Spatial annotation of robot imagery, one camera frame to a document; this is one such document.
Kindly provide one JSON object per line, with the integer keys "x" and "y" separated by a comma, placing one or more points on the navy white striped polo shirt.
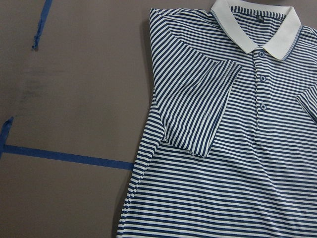
{"x": 229, "y": 149}

